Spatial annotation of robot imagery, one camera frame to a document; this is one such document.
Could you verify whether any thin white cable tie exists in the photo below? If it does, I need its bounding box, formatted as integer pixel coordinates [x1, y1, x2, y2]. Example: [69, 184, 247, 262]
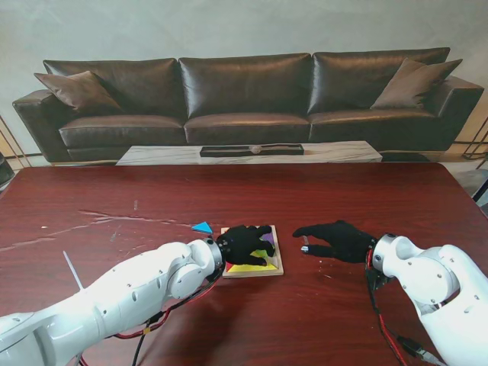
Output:
[63, 250, 85, 291]

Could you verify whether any large yellow tangram triangle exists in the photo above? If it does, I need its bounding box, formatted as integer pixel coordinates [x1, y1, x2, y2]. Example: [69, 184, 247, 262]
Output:
[227, 258, 278, 273]

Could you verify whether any marble coffee table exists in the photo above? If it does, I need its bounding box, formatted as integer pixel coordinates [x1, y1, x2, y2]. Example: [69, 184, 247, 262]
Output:
[115, 140, 384, 166]

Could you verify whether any dark brown leather sofa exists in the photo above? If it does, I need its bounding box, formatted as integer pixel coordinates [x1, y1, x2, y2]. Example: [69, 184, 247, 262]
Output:
[11, 47, 485, 165]

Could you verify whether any red black right arm cable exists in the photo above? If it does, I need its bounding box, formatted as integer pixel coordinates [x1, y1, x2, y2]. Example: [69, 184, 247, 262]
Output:
[364, 262, 439, 366]

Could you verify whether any thin metal side table frame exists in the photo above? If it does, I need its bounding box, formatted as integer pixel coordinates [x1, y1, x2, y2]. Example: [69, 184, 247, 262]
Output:
[0, 114, 34, 169]
[461, 114, 488, 161]

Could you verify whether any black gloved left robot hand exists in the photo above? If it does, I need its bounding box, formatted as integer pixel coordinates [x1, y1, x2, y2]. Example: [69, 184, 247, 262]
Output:
[215, 224, 276, 268]

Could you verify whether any square wooden puzzle tray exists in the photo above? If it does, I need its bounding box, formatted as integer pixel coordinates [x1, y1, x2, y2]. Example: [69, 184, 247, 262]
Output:
[220, 225, 285, 280]

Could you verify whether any red black left arm cable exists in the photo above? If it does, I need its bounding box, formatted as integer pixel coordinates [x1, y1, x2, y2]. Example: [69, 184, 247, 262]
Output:
[74, 266, 224, 366]

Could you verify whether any long black decorative tray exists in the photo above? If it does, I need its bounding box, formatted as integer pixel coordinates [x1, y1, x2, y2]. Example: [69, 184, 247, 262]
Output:
[200, 143, 305, 158]

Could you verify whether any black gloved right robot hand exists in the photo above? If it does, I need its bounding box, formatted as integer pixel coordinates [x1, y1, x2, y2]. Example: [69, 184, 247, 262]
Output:
[292, 219, 378, 264]

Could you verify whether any red black arm cable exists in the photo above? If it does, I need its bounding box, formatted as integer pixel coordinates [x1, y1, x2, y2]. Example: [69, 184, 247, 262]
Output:
[364, 262, 439, 366]
[74, 266, 224, 366]

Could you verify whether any brown sofa cushion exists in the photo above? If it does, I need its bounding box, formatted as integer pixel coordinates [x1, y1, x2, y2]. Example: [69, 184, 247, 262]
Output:
[33, 70, 124, 114]
[370, 57, 464, 111]

